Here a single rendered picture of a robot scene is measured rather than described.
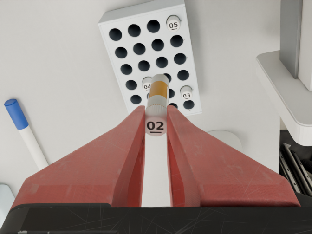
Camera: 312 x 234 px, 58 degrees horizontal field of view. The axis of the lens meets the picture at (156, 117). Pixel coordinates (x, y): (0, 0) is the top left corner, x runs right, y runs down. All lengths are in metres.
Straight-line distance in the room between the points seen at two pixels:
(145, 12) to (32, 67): 0.16
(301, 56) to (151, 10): 0.14
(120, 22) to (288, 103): 0.16
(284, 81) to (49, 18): 0.24
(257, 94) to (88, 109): 0.22
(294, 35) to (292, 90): 0.04
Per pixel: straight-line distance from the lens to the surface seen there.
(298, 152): 1.19
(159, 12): 0.28
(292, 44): 0.23
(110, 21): 0.28
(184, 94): 0.30
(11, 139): 0.46
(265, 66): 0.26
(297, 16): 0.22
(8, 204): 0.53
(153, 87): 0.15
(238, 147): 0.38
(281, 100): 0.22
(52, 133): 0.42
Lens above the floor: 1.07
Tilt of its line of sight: 54 degrees down
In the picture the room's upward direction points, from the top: 177 degrees counter-clockwise
